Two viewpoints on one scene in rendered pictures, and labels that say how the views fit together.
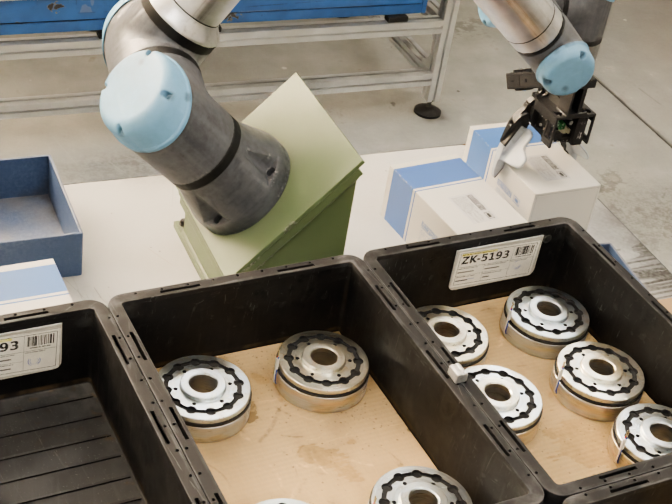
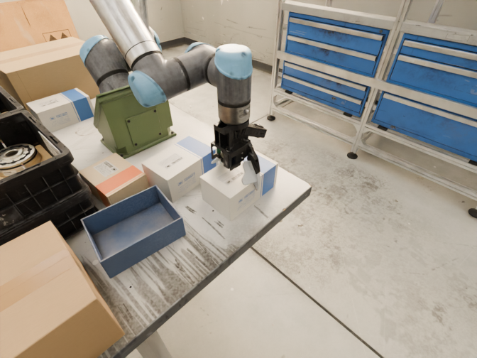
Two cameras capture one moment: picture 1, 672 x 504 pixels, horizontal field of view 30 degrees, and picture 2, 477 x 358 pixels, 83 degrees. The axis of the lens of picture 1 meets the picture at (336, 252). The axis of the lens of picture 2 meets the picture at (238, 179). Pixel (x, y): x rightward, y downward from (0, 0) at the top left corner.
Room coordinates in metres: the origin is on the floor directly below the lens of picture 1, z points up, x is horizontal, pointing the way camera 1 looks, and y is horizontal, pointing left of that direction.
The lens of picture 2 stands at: (1.55, -0.84, 1.28)
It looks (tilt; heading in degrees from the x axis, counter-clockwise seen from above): 42 degrees down; 74
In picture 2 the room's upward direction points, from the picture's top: straight up
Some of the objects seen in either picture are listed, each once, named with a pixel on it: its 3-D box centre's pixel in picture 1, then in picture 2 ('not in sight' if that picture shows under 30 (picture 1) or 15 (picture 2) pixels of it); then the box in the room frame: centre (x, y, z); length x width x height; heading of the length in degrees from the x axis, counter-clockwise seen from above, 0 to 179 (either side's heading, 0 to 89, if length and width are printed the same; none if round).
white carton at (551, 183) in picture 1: (527, 179); (240, 181); (1.71, -0.28, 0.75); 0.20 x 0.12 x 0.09; 30
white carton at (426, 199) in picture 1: (453, 219); (182, 166); (1.56, -0.16, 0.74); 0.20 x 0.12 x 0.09; 34
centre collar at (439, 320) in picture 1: (446, 330); (12, 153); (1.14, -0.14, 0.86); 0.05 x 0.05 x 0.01
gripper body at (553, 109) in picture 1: (561, 100); (232, 140); (1.69, -0.29, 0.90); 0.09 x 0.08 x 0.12; 30
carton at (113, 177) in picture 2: not in sight; (116, 182); (1.36, -0.17, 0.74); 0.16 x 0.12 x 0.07; 124
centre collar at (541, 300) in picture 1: (548, 310); not in sight; (1.22, -0.26, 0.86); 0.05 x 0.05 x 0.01
